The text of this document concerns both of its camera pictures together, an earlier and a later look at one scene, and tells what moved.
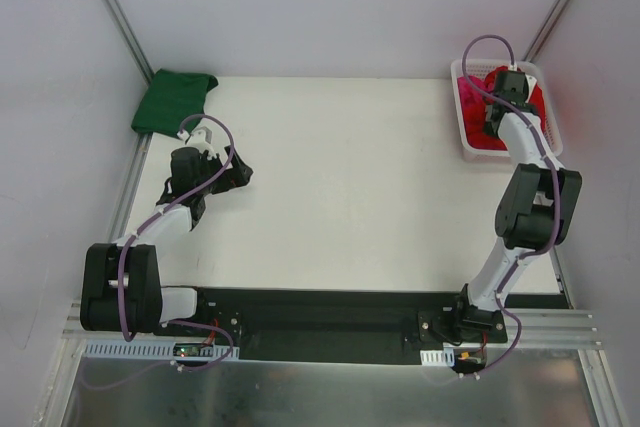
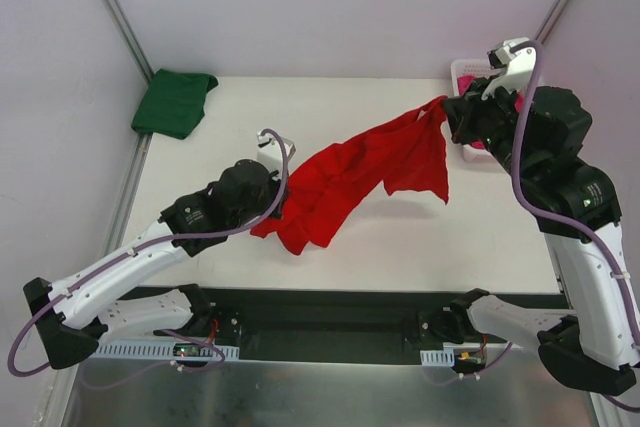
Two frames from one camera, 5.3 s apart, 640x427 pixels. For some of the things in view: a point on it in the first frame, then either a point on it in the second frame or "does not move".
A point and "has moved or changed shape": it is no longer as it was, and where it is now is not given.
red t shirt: x=473 y=114 has moved or changed shape
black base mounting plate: x=338 y=326 does not move
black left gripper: x=220 y=173 to x=278 y=192
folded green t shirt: x=169 y=100 does not move
